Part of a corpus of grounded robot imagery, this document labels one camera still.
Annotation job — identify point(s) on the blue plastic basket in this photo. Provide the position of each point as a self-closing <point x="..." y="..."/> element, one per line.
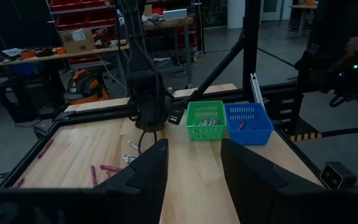
<point x="250" y="138"/>

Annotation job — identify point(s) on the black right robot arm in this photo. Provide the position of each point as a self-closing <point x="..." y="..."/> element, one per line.
<point x="146" y="93"/>

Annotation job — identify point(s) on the person's hand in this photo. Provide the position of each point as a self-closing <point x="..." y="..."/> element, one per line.
<point x="355" y="45"/>

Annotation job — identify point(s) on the grey crayon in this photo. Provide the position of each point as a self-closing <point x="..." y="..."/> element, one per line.
<point x="208" y="122"/>
<point x="201" y="122"/>
<point x="215" y="121"/>

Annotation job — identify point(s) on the red bin shelf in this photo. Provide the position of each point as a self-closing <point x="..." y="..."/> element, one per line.
<point x="79" y="12"/>

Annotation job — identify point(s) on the silver aluminium bar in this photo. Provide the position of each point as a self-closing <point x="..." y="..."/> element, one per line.
<point x="256" y="90"/>

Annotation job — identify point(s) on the black gantry post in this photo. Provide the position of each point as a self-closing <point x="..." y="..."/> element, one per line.
<point x="252" y="46"/>

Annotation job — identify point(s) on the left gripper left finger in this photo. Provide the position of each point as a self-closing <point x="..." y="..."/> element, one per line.
<point x="141" y="186"/>

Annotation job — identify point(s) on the white box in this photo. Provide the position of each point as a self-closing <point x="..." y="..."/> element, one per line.
<point x="175" y="14"/>

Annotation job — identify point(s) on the black frame clamp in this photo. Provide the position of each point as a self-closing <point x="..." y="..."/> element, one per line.
<point x="40" y="131"/>

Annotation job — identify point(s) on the black ramp with hazard stripes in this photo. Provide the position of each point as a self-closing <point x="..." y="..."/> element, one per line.
<point x="306" y="136"/>

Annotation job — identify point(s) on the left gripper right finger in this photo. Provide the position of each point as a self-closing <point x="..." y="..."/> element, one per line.
<point x="259" y="193"/>

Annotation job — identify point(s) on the white pillar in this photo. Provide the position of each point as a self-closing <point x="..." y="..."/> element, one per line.
<point x="235" y="14"/>

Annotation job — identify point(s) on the cardboard box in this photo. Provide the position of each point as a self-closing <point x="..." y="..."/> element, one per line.
<point x="78" y="40"/>

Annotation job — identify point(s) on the wooden workbench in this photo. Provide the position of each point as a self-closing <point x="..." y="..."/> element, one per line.
<point x="166" y="24"/>
<point x="57" y="56"/>

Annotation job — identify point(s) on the orange black tool bag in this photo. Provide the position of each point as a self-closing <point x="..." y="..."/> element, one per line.
<point x="84" y="87"/>

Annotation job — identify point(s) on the green plastic basket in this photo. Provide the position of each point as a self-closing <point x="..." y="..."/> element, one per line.
<point x="207" y="134"/>

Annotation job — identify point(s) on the black camera box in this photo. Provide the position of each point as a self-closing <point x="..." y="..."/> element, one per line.
<point x="337" y="175"/>

